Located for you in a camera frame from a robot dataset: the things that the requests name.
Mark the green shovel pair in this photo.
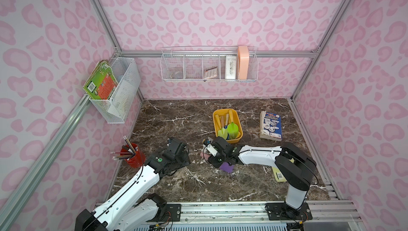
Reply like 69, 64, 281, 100
215, 115, 228, 140

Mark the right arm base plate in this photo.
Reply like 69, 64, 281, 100
265, 202, 313, 221

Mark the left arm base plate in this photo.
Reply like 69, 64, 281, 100
149, 203, 182, 222

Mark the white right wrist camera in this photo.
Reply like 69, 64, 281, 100
207, 144, 218, 157

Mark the large green shovel yellow handle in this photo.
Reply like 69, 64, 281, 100
227, 109, 239, 140

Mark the green red book in basket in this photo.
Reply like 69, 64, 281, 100
83, 60, 119, 100

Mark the pink box on shelf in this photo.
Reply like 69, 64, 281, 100
238, 46, 249, 80

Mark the blue Macmillan paperback book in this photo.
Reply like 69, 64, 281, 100
259, 111, 283, 141

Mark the purple shovel pink handle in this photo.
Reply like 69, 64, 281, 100
219, 163, 234, 174

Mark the yellow-green booklet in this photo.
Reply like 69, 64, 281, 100
275, 156, 295, 181

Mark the small calculator on shelf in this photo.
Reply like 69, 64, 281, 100
204, 66, 219, 80

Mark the yellow plastic storage box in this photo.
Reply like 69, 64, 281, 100
213, 108, 243, 144

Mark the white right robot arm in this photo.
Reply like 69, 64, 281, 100
203, 137, 318, 210

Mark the white box on shelf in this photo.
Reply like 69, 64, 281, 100
225, 56, 238, 80

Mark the red pencil cup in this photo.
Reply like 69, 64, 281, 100
112, 136, 146, 168

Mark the white wire wall shelf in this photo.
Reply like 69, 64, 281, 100
160, 46, 259, 82

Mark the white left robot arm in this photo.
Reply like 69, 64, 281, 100
74, 137, 191, 231

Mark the white mesh wall basket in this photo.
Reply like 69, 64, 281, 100
89, 57, 141, 124

